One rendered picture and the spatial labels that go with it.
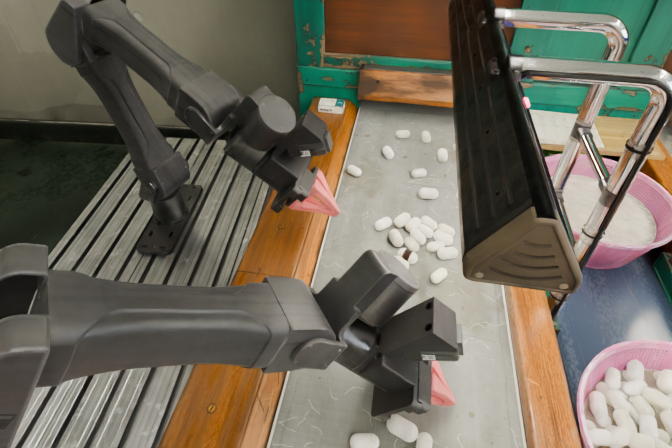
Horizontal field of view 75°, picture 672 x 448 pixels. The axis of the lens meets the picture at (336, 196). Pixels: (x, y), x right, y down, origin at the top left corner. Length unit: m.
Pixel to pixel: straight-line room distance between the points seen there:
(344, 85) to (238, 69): 1.05
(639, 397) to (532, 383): 0.14
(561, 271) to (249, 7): 1.79
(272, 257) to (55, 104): 2.06
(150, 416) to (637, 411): 0.64
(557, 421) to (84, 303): 0.52
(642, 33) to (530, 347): 0.73
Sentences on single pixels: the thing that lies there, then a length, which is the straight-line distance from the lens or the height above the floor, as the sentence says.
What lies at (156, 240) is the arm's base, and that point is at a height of 0.68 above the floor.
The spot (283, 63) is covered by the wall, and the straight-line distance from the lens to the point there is 2.05.
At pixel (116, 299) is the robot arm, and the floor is 1.05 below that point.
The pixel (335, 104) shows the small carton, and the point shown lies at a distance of 1.07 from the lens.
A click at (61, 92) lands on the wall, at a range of 2.59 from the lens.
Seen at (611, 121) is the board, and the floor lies 0.78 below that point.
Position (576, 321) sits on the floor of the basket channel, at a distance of 0.84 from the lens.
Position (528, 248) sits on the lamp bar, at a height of 1.08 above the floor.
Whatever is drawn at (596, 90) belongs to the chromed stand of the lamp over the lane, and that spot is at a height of 1.03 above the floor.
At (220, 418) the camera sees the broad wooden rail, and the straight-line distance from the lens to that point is 0.59.
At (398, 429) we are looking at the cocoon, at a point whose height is 0.76.
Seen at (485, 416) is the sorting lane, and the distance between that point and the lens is 0.63.
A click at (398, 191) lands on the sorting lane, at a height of 0.74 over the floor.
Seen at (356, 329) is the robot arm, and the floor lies 0.89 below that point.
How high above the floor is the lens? 1.30
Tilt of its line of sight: 41 degrees down
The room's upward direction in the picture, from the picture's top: straight up
